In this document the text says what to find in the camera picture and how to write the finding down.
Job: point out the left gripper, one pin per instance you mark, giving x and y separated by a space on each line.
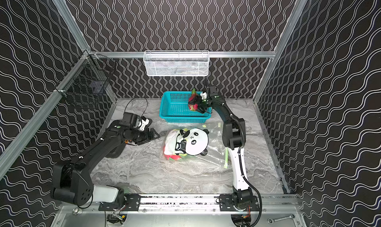
146 134

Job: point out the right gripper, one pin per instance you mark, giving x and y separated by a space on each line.
201 109

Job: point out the pink dragon fruit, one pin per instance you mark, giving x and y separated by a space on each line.
193 100
169 155

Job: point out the clear zip-top bag green seal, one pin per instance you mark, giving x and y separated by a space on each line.
201 142

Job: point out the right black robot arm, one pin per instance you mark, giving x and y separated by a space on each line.
233 138

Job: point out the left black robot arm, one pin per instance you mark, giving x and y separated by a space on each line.
71 180

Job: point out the teal plastic basket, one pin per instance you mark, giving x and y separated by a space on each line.
174 108

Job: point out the black round pad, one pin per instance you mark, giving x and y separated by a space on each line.
116 152

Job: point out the silver wrench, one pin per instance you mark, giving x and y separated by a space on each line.
272 221

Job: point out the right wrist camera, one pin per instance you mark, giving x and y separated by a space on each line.
203 95

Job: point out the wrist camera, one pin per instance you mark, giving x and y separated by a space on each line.
203 95
144 123

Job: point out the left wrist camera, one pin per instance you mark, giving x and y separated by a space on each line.
144 123

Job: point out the white wire mesh basket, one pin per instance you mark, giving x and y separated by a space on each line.
175 63

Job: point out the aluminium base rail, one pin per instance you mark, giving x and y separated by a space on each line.
218 204

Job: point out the black wire mesh basket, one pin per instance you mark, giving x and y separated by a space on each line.
87 90

